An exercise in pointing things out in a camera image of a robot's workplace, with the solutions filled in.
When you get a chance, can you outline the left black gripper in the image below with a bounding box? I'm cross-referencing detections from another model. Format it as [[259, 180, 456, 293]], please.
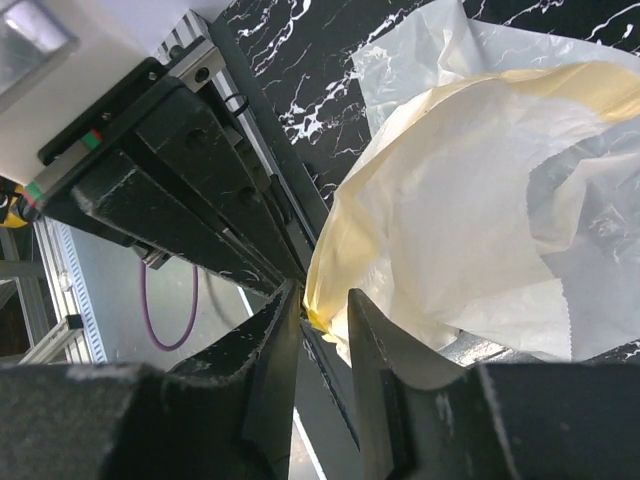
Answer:
[[37, 57, 303, 296]]

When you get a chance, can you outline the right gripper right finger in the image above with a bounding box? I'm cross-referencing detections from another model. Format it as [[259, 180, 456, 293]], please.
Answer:
[[348, 289, 639, 479]]

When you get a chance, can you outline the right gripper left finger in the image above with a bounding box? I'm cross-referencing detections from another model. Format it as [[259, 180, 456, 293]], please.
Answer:
[[1, 284, 300, 479]]

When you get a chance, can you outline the cream translucent trash bag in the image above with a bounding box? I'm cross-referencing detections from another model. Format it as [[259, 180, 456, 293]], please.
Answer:
[[304, 1, 639, 364]]

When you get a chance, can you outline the yellow black object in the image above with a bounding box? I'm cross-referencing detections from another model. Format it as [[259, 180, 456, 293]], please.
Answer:
[[1, 177, 28, 229]]

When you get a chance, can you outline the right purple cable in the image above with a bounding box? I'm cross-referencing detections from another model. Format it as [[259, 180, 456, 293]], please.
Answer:
[[138, 259, 200, 351]]

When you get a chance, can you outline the aluminium frame rail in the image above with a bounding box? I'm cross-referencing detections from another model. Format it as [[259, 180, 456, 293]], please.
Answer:
[[1, 220, 107, 364]]

